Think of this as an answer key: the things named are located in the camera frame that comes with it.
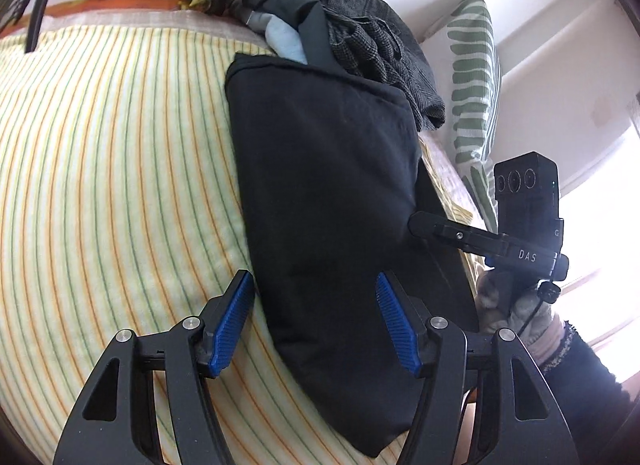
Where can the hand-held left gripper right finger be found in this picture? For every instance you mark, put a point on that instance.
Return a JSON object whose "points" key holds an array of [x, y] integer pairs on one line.
{"points": [[397, 325]]}

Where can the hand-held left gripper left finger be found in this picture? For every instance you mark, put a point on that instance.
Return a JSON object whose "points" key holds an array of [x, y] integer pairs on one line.
{"points": [[230, 325]]}

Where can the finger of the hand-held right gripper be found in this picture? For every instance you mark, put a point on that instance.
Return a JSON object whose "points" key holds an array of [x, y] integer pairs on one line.
{"points": [[450, 232]]}

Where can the black pants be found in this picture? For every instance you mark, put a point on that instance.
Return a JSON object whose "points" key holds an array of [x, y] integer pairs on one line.
{"points": [[325, 185]]}

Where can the person's right forearm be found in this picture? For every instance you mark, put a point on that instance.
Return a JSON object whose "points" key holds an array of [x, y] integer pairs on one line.
{"points": [[585, 385]]}

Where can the person's right hand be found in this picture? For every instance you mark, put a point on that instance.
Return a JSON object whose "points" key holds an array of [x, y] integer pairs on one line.
{"points": [[537, 325]]}

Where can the window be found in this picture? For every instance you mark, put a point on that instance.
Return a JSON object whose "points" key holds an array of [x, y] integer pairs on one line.
{"points": [[605, 170]]}

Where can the green and white pillow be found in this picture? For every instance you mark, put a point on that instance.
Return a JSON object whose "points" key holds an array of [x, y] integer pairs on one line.
{"points": [[470, 70]]}

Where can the yellow striped bed sheet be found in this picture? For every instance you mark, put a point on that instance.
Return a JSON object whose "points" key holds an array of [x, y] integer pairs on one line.
{"points": [[125, 170]]}

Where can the dark grey clothes pile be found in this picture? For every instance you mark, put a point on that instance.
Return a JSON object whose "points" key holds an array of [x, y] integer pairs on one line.
{"points": [[380, 30]]}

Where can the navy garment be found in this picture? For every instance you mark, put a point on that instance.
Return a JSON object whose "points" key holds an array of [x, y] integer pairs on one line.
{"points": [[312, 40]]}

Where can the light blue cloth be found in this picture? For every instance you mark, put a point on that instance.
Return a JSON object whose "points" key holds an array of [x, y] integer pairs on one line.
{"points": [[285, 40]]}

